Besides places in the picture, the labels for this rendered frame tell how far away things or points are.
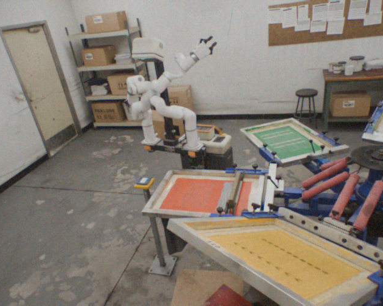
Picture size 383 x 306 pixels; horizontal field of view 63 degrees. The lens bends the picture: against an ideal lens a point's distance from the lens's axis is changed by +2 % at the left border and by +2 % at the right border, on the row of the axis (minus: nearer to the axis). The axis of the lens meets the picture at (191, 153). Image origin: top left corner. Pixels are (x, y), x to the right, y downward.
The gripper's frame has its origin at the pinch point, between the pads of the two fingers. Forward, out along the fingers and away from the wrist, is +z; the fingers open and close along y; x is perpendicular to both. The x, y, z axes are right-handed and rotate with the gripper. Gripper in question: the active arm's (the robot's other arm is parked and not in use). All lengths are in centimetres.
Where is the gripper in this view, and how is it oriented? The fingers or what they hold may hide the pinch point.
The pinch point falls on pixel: (212, 40)
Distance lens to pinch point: 233.8
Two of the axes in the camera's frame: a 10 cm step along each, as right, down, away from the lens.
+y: 5.8, 5.5, 6.0
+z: 7.6, -6.3, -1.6
